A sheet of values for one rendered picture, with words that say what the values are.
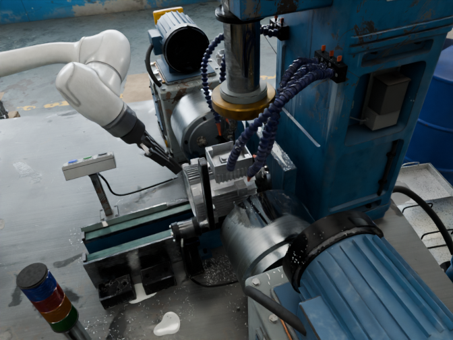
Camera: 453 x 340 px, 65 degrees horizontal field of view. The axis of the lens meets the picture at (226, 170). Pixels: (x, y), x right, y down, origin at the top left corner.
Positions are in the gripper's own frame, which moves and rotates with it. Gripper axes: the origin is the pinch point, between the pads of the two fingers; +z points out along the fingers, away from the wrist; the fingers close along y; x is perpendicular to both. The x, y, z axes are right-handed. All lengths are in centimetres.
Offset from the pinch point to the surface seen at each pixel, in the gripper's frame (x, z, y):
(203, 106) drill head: -18.0, 3.3, 19.8
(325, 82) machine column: -49, -2, -17
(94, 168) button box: 23.9, -7.8, 15.6
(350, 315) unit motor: -23, -14, -70
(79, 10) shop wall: 83, 69, 574
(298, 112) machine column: -41.3, 11.2, -4.5
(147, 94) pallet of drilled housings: 35, 90, 232
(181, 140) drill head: -4.3, 5.9, 15.6
